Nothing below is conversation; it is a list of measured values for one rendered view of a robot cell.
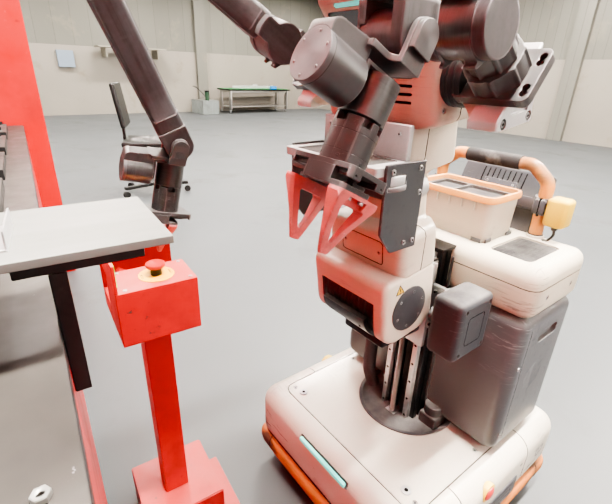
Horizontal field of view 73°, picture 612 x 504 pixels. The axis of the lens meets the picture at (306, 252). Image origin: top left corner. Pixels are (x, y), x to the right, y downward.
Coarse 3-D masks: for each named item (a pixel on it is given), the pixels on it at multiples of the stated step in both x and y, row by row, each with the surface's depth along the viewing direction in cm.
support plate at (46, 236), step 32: (0, 224) 48; (32, 224) 49; (64, 224) 49; (96, 224) 50; (128, 224) 50; (160, 224) 50; (0, 256) 40; (32, 256) 41; (64, 256) 42; (96, 256) 43
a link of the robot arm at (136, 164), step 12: (180, 144) 82; (120, 156) 85; (132, 156) 82; (144, 156) 83; (156, 156) 84; (168, 156) 86; (180, 156) 84; (120, 168) 85; (132, 168) 83; (144, 168) 84; (132, 180) 85; (144, 180) 85
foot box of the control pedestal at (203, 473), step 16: (192, 448) 125; (144, 464) 119; (192, 464) 120; (208, 464) 120; (144, 480) 115; (160, 480) 115; (192, 480) 115; (208, 480) 115; (224, 480) 127; (144, 496) 110; (160, 496) 110; (176, 496) 111; (192, 496) 111; (208, 496) 111; (224, 496) 122
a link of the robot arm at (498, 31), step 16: (480, 0) 47; (496, 0) 47; (512, 0) 49; (480, 16) 47; (496, 16) 48; (512, 16) 50; (480, 32) 48; (496, 32) 49; (512, 32) 51; (480, 48) 49; (496, 48) 50
